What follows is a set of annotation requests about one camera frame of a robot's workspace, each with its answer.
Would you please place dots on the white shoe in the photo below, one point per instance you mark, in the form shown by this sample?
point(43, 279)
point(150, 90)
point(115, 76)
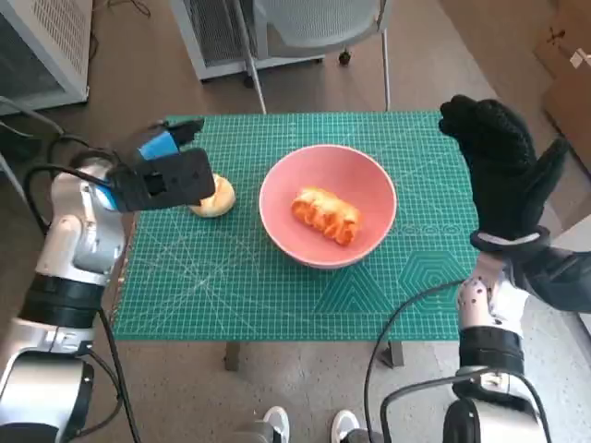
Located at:
point(278, 423)
point(344, 423)

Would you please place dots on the black caster wheel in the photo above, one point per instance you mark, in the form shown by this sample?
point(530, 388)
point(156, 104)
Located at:
point(344, 57)

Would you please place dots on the green cutting mat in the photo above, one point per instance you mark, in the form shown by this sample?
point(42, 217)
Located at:
point(208, 277)

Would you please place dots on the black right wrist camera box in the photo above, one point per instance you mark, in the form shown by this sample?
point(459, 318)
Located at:
point(554, 277)

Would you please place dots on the pink bowl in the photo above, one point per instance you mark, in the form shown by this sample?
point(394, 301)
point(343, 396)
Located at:
point(369, 175)

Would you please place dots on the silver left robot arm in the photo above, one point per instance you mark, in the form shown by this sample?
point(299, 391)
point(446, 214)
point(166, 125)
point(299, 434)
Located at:
point(74, 240)

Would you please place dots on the white perforated metal cabinet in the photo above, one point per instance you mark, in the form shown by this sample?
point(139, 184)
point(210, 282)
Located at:
point(51, 41)

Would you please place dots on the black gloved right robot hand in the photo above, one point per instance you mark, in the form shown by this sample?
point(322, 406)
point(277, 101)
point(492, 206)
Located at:
point(505, 184)

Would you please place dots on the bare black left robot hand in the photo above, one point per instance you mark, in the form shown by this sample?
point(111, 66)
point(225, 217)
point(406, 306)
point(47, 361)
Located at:
point(159, 145)

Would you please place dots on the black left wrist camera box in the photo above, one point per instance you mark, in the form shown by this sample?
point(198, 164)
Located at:
point(180, 180)

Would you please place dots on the round pale toy bun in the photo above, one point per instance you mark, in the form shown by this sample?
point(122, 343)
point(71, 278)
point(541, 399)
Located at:
point(224, 200)

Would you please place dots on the white cabinet with mesh door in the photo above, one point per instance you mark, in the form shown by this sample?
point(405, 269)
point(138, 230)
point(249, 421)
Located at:
point(212, 37)

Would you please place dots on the office chair base with casters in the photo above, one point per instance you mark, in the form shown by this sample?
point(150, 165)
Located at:
point(18, 108)

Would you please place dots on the cardboard box with white label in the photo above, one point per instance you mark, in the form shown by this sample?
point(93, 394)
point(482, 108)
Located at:
point(568, 27)

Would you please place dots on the braided orange toy bread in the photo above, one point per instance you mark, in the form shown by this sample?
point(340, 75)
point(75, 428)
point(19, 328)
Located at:
point(325, 214)

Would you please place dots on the dark metal table leg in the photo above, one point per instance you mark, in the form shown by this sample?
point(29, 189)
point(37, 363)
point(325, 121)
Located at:
point(232, 356)
point(395, 354)

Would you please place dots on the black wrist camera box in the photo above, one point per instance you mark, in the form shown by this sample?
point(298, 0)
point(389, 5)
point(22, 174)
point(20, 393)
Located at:
point(554, 277)
point(180, 180)

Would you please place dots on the grey mesh chair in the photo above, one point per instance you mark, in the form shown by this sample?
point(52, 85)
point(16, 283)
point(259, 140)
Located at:
point(318, 23)

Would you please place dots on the plain cardboard box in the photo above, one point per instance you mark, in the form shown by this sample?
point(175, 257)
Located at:
point(570, 111)

